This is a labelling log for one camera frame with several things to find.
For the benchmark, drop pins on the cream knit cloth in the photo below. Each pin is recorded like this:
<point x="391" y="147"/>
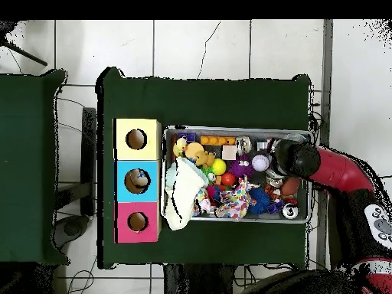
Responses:
<point x="184" y="195"/>

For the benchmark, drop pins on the open-top silver can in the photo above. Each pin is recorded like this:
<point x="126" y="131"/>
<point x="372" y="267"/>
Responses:
<point x="244" y="144"/>

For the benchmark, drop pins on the multicolour polka dot cloth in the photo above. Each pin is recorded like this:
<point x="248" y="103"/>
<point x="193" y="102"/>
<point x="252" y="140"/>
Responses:
<point x="234" y="203"/>

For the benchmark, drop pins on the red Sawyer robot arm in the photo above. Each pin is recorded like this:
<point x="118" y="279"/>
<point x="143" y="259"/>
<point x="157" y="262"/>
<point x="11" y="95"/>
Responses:
<point x="337" y="169"/>

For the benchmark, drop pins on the shallow clear mesh bin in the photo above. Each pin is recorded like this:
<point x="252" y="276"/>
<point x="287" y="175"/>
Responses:
<point x="168" y="138"/>

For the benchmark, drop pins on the wooden box with three holes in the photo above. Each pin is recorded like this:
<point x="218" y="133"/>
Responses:
<point x="136" y="166"/>

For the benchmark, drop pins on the orange foam duck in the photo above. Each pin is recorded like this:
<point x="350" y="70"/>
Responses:
<point x="196" y="153"/>

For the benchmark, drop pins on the small yellow rubber duck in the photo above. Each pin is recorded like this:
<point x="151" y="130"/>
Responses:
<point x="180" y="147"/>

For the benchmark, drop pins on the small yellow ball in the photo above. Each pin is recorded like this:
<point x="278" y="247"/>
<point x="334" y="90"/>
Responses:
<point x="218" y="166"/>

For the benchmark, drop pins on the orange toy brick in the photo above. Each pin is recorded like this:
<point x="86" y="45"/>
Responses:
<point x="218" y="140"/>

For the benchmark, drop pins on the wooden cube block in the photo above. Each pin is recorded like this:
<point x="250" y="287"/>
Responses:
<point x="229" y="152"/>

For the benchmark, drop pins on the small orange ball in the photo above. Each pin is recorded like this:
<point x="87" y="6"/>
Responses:
<point x="228" y="179"/>

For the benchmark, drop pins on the purple googly-eyed monster toy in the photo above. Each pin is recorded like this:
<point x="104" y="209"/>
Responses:
<point x="241" y="168"/>

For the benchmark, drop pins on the white baseball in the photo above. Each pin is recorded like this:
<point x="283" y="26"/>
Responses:
<point x="260" y="162"/>

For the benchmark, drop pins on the green cloth side table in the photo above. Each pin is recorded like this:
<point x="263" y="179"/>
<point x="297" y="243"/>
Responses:
<point x="30" y="177"/>

